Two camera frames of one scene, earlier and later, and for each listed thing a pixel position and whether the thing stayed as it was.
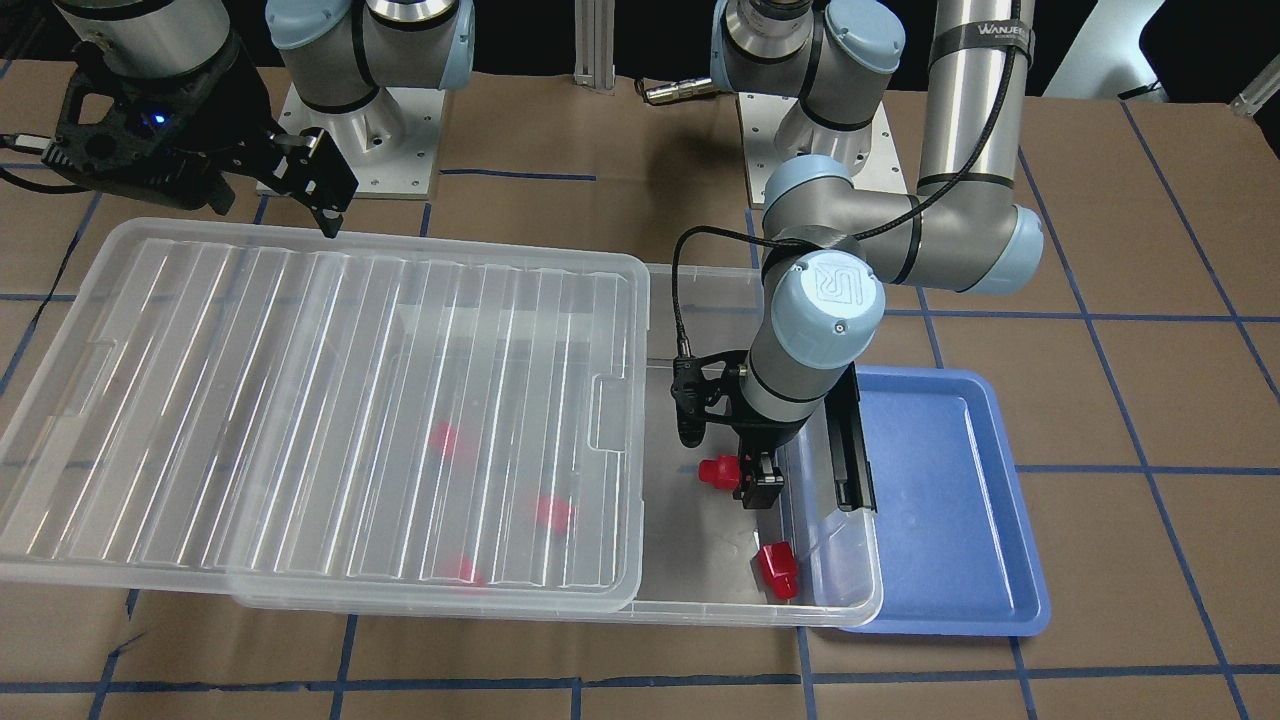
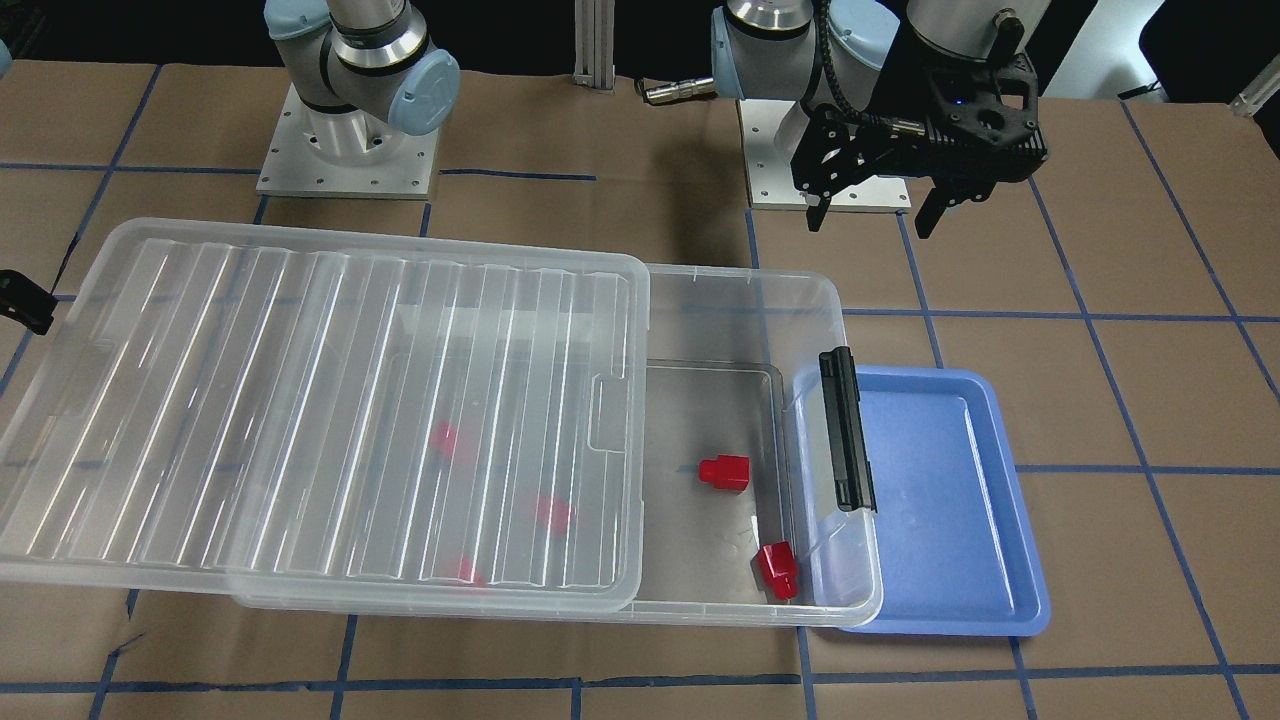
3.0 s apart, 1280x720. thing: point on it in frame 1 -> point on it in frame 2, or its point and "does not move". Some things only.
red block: (724, 472) does not move
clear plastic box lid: (295, 419) does not move
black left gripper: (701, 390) -> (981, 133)
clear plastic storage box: (699, 544) does not move
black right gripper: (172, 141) -> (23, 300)
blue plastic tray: (958, 552) does not move
